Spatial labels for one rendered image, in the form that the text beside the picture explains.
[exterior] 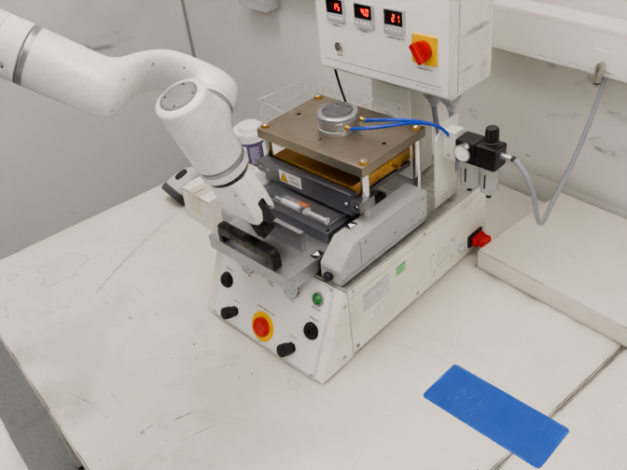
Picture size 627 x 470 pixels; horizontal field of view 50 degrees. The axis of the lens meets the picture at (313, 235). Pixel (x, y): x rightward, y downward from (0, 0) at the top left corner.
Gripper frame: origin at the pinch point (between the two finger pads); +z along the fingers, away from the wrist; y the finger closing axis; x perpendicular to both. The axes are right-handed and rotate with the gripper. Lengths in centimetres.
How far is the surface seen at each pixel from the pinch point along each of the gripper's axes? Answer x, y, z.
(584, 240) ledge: 45, 36, 39
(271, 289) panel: -5.9, 0.3, 13.4
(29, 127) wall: 7, -154, 37
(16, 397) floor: -66, -112, 84
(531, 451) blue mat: -4, 53, 26
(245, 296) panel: -8.9, -6.0, 16.4
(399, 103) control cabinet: 38.3, 2.3, 4.1
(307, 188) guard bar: 11.4, 0.5, 2.2
